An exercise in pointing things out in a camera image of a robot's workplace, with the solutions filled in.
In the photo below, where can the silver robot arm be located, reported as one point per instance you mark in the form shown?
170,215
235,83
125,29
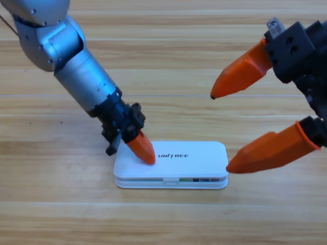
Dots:
76,74

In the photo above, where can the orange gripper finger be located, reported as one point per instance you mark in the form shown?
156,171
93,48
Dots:
240,74
144,150
268,153

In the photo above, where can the green highlighter pen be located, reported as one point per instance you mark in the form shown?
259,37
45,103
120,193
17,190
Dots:
185,180

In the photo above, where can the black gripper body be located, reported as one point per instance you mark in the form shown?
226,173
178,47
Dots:
116,120
319,63

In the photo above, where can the black eraser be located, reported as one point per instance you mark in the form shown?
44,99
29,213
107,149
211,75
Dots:
204,180

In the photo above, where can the white Unitree pencil case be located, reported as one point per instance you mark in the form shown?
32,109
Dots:
191,158

